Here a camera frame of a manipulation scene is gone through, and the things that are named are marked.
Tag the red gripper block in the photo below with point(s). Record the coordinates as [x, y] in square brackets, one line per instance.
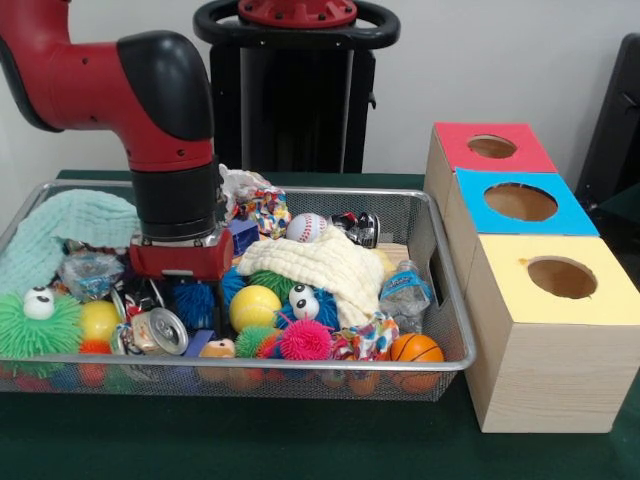
[185, 260]

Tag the plain blue spiky ball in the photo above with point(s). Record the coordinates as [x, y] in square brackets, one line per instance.
[195, 305]

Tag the smooth yellow ball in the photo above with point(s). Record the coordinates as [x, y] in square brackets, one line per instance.
[255, 307]

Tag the cream yellow cloth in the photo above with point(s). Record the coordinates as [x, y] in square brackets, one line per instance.
[310, 260]

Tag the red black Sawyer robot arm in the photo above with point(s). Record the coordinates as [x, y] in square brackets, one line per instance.
[125, 85]

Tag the shallow metal mesh bin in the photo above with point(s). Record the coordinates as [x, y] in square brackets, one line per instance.
[425, 225]

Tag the wooden box with three holes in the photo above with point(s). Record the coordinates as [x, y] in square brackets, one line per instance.
[550, 380]

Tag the crushed silver drink can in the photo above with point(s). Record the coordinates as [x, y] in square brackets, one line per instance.
[160, 332]

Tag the pink spiky ball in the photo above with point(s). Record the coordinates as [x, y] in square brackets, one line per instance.
[306, 341]

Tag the white toy baseball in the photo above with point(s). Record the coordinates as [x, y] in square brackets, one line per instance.
[306, 228]

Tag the dark green table cloth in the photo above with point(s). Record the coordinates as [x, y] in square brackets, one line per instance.
[250, 440]
[620, 215]

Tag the green spiky ball with eyes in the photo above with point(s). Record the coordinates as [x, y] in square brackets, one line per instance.
[45, 335]

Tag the mint green cloth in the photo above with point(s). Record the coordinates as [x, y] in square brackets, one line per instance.
[60, 220]

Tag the crushed black drink can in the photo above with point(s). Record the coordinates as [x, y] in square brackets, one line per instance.
[357, 230]

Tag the crushed clear water bottle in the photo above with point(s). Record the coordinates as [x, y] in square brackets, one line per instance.
[405, 295]

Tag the orange toy basketball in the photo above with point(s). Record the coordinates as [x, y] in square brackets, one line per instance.
[417, 347]

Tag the black upright panel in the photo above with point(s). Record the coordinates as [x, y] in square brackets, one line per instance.
[615, 125]

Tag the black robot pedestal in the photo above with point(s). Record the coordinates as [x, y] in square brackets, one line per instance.
[310, 100]

